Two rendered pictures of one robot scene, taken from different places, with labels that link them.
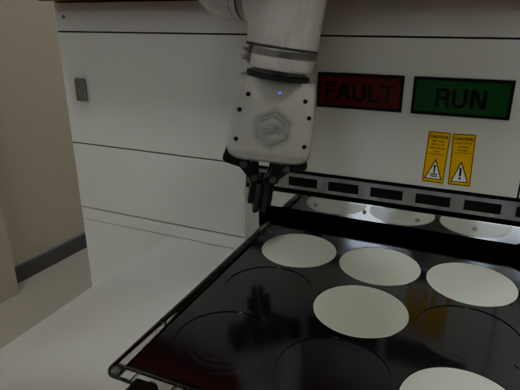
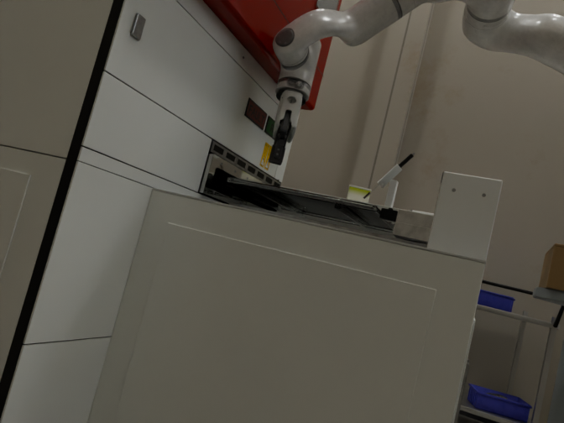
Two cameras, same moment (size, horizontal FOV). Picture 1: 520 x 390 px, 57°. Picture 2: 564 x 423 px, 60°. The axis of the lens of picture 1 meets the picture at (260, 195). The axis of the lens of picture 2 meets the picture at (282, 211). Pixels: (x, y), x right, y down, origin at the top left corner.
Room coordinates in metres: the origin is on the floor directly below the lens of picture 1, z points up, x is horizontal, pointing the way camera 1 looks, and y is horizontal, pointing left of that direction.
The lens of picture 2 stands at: (0.56, 1.14, 0.75)
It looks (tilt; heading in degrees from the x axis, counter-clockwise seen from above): 5 degrees up; 269
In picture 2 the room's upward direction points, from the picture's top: 14 degrees clockwise
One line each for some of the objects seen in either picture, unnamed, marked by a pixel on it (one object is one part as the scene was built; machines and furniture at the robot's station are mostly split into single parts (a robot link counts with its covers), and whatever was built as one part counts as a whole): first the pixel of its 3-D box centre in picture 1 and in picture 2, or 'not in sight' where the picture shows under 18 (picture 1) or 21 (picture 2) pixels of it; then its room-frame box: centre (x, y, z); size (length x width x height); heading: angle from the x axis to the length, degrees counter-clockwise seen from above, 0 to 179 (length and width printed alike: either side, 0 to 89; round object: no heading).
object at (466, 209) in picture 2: not in sight; (465, 237); (0.14, 0.10, 0.89); 0.55 x 0.09 x 0.14; 66
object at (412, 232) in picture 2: not in sight; (420, 242); (0.20, -0.02, 0.87); 0.36 x 0.08 x 0.03; 66
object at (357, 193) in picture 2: not in sight; (357, 198); (0.30, -0.46, 1.00); 0.07 x 0.07 x 0.07; 81
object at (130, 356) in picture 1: (212, 278); (297, 193); (0.52, 0.06, 0.90); 0.37 x 0.01 x 0.01; 156
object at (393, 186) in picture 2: not in sight; (388, 185); (0.25, -0.29, 1.03); 0.06 x 0.04 x 0.13; 156
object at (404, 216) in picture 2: not in sight; (416, 220); (0.26, 0.13, 0.89); 0.08 x 0.03 x 0.03; 156
